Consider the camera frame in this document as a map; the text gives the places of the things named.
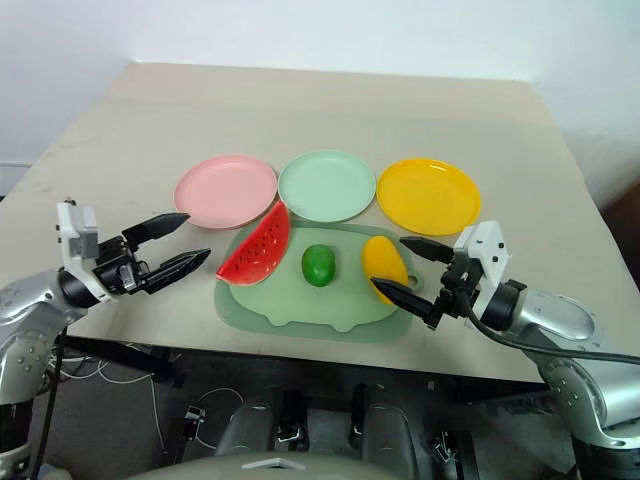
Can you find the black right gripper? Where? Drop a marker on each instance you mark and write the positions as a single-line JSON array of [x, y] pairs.
[[455, 290]]

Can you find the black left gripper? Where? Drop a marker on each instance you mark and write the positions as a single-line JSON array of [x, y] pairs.
[[116, 267]]

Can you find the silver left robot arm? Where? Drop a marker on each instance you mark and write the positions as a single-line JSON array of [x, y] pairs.
[[27, 320]]

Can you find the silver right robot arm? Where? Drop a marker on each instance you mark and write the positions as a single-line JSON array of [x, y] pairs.
[[565, 340]]

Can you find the yellow round plate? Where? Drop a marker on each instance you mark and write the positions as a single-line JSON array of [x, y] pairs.
[[429, 196]]

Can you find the pink round plate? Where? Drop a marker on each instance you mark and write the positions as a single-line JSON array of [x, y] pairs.
[[226, 191]]

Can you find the light green round plate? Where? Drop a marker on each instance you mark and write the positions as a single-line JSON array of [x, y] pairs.
[[327, 186]]

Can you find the yellow mango toy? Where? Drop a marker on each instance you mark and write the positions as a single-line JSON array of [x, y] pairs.
[[382, 262]]

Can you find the red watermelon slice toy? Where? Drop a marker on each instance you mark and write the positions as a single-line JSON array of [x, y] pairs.
[[257, 250]]

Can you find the green mango toy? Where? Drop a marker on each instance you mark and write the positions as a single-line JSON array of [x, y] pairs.
[[318, 265]]

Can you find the green silicone placemat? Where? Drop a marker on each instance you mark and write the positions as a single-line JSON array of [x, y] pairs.
[[320, 305]]

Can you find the grey robot right leg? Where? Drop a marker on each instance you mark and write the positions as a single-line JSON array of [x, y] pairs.
[[395, 430]]

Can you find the grey robot leg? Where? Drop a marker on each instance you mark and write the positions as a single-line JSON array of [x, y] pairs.
[[395, 430], [250, 422]]

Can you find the grey robot left leg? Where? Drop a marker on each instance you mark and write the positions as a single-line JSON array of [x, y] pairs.
[[250, 422]]

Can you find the grey robot torso top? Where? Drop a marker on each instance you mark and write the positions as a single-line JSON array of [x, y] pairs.
[[280, 467]]

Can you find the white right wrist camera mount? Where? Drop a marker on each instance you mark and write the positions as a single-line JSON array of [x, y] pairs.
[[487, 260]]

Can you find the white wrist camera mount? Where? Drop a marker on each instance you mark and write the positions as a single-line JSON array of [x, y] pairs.
[[487, 260], [80, 240]]

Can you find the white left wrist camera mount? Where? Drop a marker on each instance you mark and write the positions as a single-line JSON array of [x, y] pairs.
[[80, 240]]

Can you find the black table frame bar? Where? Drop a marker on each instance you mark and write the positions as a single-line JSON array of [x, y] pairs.
[[125, 357]]

